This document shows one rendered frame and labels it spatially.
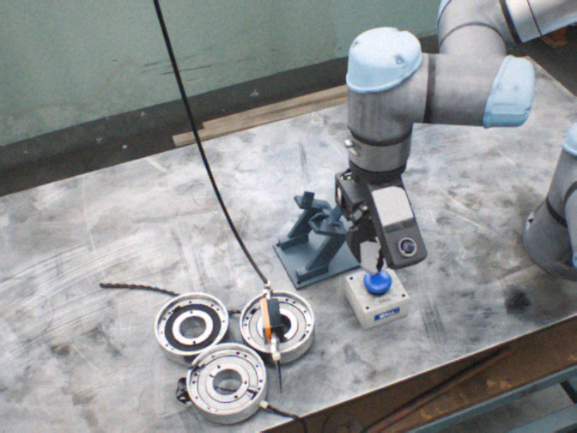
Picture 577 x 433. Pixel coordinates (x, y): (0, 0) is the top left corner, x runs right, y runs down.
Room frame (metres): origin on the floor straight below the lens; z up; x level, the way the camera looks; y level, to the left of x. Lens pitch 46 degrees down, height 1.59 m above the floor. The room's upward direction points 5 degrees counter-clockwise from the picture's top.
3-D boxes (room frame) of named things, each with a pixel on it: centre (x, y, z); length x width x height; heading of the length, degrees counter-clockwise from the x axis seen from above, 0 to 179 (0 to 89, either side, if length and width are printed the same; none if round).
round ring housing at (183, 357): (0.53, 0.14, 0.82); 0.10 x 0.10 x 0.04
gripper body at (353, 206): (0.58, -0.12, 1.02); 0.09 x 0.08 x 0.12; 16
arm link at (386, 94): (0.58, -0.12, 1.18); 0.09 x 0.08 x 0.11; 78
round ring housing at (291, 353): (0.52, 0.02, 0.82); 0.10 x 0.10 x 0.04
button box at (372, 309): (0.56, -0.13, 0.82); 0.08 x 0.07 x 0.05; 106
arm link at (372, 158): (0.58, -0.12, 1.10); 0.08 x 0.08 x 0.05
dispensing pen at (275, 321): (0.49, 0.02, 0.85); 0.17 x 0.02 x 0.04; 4
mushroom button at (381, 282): (0.56, -0.12, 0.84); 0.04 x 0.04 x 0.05
